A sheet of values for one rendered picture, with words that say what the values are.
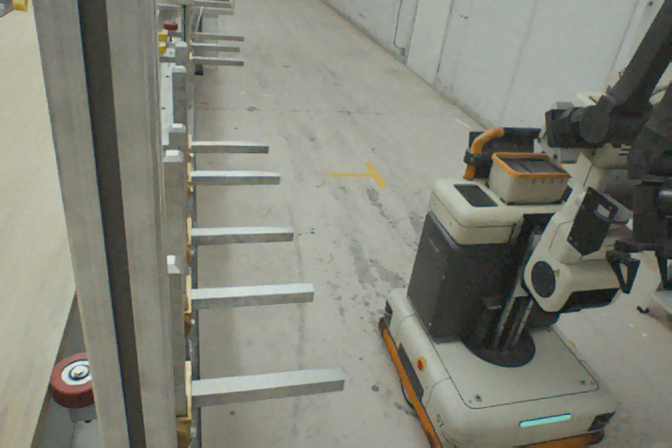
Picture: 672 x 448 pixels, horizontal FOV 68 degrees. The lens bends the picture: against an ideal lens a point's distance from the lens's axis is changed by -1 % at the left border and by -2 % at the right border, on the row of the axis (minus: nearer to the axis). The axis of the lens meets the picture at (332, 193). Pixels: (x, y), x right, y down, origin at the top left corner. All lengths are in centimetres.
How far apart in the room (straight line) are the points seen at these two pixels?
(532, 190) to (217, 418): 129
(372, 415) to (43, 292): 129
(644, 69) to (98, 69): 101
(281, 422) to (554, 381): 93
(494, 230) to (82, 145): 149
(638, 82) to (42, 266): 117
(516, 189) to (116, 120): 151
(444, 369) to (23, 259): 128
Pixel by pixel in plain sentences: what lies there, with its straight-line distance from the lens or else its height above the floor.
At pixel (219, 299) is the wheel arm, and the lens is 108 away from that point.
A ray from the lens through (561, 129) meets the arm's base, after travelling 124.
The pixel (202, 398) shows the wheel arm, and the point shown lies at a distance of 90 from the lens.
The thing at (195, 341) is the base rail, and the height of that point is 70.
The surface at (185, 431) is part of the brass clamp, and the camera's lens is 85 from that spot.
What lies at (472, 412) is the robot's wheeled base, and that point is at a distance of 172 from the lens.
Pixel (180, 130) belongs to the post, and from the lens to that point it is 111.
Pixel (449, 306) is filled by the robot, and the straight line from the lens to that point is 177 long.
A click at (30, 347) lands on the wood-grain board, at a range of 94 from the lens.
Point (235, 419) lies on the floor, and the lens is 192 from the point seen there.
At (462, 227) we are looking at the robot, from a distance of 159.
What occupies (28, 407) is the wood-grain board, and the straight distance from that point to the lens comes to 86.
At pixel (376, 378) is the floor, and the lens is 209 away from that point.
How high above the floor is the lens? 154
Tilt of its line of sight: 28 degrees down
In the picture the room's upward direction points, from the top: 8 degrees clockwise
